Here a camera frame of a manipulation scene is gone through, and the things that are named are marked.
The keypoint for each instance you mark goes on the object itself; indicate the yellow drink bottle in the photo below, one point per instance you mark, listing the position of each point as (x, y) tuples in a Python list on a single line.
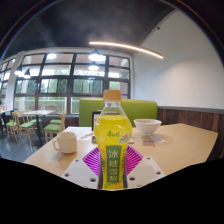
[(112, 133)]

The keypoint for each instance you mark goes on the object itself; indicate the open white book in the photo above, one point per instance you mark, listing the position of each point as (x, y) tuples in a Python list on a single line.
[(78, 131)]

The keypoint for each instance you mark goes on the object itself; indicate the white ceramic mug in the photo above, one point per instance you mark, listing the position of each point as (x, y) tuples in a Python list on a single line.
[(67, 142)]

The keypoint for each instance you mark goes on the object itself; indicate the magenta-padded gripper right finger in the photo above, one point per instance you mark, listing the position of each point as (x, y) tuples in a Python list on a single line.
[(145, 171)]

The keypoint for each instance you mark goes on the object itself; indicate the long curved ceiling light strip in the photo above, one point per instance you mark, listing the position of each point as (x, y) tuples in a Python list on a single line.
[(126, 47)]

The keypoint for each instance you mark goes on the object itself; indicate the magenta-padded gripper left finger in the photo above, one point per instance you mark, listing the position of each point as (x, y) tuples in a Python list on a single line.
[(78, 173)]

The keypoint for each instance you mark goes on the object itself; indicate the light wooden dining table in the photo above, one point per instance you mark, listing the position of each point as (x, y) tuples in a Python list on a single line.
[(39, 112)]

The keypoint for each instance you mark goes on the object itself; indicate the dark-framed window wall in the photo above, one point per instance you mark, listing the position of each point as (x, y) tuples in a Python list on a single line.
[(55, 85)]

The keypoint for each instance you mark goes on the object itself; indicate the white bowl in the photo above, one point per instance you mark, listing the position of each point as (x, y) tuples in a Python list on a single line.
[(147, 127)]

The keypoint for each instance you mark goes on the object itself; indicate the group of green-seated wooden chairs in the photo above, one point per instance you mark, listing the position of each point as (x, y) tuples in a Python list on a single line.
[(52, 127)]

